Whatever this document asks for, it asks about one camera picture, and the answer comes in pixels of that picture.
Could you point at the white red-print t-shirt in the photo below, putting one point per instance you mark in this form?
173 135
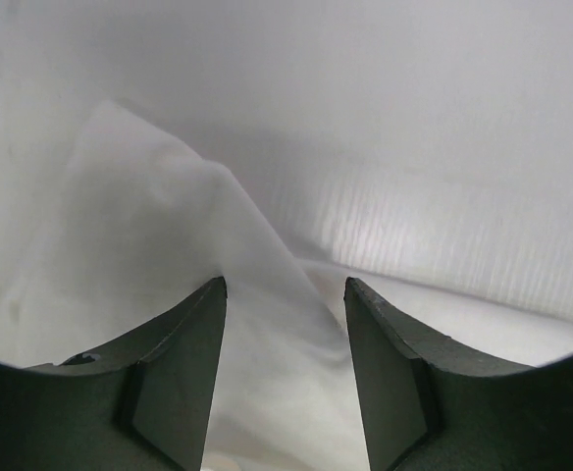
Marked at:
141 222

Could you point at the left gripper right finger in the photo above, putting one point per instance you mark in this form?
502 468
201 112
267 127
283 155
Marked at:
429 402

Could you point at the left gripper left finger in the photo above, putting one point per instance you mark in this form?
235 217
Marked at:
138 402

